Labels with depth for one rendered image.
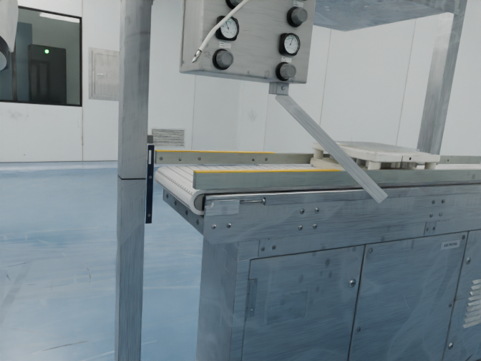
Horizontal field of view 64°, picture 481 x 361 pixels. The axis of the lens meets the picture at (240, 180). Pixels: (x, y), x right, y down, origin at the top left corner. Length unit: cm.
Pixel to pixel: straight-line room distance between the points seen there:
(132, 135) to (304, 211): 44
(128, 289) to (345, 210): 58
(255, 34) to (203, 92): 572
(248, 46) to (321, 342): 77
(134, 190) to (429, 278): 92
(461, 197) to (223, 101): 562
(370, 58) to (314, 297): 407
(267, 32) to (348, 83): 434
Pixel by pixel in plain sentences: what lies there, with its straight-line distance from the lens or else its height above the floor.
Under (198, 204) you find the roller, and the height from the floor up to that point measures 86.
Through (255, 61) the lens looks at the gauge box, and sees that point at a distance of 70.
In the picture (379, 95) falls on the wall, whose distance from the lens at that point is 472.
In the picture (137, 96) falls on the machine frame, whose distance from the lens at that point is 95.
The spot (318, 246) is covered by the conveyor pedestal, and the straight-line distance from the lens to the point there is 96.
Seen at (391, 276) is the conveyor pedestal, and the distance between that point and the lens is 120.
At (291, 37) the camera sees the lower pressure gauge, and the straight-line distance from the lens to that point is 72.
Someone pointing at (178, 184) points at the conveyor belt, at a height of 88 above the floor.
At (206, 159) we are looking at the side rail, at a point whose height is 90.
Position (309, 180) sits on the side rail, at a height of 90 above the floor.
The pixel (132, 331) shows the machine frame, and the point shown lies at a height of 44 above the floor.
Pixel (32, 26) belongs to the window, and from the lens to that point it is 572.
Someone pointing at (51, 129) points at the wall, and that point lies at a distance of 572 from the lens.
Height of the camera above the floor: 105
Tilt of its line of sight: 11 degrees down
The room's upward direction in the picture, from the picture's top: 5 degrees clockwise
